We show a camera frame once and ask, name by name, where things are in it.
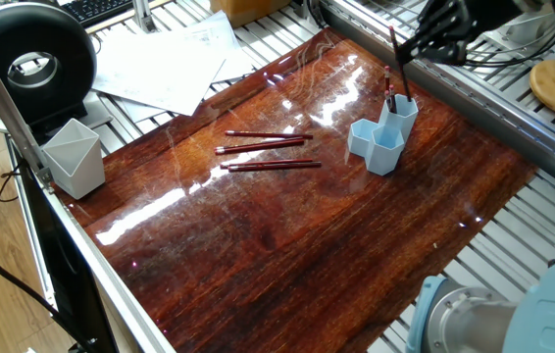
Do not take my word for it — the grey pentagonal pen holder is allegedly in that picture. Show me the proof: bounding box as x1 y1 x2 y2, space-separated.
40 118 107 201

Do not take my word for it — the black round ring lamp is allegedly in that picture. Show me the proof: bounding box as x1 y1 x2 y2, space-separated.
0 3 98 135

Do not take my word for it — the small white paper sheet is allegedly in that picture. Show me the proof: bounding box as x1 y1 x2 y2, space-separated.
150 10 259 85

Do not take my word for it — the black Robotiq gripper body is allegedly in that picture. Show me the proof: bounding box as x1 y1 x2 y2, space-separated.
450 0 538 42

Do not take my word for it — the brown wood-grain board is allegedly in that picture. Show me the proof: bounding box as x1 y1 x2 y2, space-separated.
81 27 540 353

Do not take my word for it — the black keyboard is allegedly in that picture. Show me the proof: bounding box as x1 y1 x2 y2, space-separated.
57 0 163 28

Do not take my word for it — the large white paper sheet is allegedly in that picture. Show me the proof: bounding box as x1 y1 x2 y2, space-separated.
91 27 231 117

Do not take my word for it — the black cable bundle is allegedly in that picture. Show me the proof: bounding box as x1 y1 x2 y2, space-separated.
454 20 555 72

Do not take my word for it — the silver metal post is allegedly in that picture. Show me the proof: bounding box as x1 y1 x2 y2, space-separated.
132 0 158 33

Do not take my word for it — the small tan box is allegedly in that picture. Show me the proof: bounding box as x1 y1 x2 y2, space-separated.
209 0 275 28

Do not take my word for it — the light blue hexagonal pen holder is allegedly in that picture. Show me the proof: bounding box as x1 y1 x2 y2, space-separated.
346 93 419 177

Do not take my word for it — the grey aluminium frame rail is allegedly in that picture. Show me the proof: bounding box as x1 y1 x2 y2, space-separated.
0 15 58 192

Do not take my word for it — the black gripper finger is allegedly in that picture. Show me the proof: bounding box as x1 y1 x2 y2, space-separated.
417 33 475 66
399 0 465 46

